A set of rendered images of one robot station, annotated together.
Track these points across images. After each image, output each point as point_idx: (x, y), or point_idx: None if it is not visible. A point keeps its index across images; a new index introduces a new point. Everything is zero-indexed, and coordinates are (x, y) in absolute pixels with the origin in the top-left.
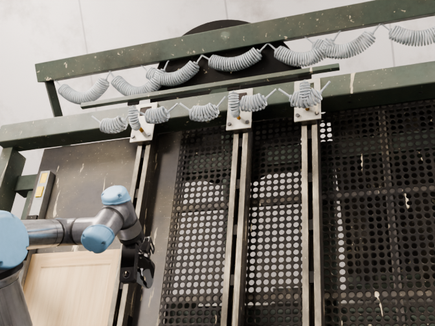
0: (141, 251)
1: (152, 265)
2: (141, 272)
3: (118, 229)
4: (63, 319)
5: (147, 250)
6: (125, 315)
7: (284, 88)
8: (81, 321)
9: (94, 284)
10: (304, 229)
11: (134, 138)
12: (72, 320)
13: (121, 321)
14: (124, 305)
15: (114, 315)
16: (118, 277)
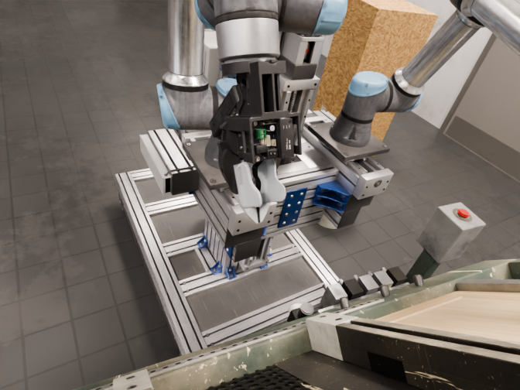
0: (234, 115)
1: (218, 154)
2: (258, 177)
3: (201, 1)
4: (514, 323)
5: (230, 126)
6: (395, 344)
7: None
8: (482, 335)
9: None
10: None
11: None
12: (497, 330)
13: (384, 333)
14: (408, 340)
15: (408, 331)
16: (492, 342)
